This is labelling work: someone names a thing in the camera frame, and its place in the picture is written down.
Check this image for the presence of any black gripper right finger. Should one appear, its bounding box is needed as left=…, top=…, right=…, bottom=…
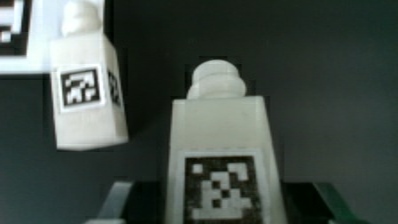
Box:
left=314, top=183, right=371, bottom=224

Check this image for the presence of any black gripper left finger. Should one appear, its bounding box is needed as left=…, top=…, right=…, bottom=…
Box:
left=81, top=182, right=132, bottom=224

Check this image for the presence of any white table leg with tag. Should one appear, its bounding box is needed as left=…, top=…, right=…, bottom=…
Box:
left=163, top=60, right=287, bottom=224

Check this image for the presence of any white table leg near plate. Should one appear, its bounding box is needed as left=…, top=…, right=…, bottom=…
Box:
left=49, top=0, right=127, bottom=151

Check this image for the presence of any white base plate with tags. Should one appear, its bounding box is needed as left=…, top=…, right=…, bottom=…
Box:
left=0, top=0, right=63, bottom=75

